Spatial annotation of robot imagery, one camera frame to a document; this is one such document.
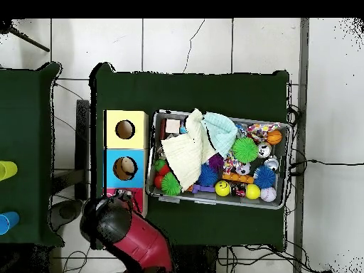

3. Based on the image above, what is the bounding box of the blue fuzzy ball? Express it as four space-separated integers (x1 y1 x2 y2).
252 164 278 189

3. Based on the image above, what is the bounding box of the orange basketball toy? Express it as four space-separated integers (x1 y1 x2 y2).
267 130 283 146

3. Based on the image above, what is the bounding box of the purple spiky ball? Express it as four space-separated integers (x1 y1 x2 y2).
208 153 225 171

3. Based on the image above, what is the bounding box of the smooth yellow ball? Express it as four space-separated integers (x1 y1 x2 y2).
245 183 262 200

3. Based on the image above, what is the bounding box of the yellow plastic cup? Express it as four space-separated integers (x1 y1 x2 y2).
0 161 18 182

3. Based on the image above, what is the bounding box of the dark green table cloth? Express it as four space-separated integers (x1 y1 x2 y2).
90 62 291 250
0 62 63 245

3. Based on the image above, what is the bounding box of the large green fuzzy ball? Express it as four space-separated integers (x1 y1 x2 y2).
232 136 259 164

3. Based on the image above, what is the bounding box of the wooden box with three holes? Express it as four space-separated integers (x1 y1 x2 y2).
102 109 150 218

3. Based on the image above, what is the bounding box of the silver drink can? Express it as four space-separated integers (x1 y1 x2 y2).
264 156 280 171

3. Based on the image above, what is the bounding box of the clear mesh bin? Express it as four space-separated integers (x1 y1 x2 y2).
146 109 294 210

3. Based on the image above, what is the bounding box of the colourful polka dot fabric toy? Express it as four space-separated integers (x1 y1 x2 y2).
248 123 282 141

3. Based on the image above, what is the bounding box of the green spiky ball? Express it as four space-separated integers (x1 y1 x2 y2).
161 173 183 197

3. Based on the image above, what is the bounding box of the black equipment stand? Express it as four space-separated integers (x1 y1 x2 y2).
50 99 92 228

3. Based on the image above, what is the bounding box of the white baseball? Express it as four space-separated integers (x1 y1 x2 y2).
260 186 278 203

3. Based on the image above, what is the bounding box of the cream yellow waffle cloth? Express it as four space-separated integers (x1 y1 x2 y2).
161 109 218 193

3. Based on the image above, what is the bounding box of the pale wooden cube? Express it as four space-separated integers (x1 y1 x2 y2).
165 119 181 134

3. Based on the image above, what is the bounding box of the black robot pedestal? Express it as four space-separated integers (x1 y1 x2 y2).
173 244 220 273

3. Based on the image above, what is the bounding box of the black tripod leg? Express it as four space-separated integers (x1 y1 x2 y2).
0 19 51 53

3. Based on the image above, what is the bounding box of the mint green waffle cloth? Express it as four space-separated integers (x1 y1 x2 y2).
201 113 239 156

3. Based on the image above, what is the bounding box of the blue plastic cup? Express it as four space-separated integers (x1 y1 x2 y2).
0 211 21 235

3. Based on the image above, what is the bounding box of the dark blue spiky ball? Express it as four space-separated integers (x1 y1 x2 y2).
198 166 220 188

